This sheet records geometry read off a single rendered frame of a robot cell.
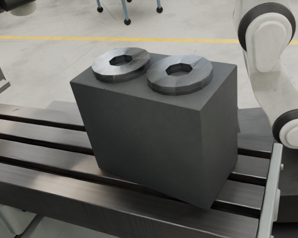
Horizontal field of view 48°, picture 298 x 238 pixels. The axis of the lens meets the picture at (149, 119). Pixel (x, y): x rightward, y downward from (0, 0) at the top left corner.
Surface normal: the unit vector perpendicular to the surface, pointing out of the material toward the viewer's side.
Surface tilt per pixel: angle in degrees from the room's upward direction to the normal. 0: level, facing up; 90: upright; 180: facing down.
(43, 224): 90
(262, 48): 90
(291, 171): 0
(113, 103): 90
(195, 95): 0
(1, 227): 90
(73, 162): 0
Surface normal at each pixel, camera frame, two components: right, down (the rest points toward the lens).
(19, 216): 0.91, 0.11
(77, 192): -0.16, -0.80
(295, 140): -0.08, 0.60
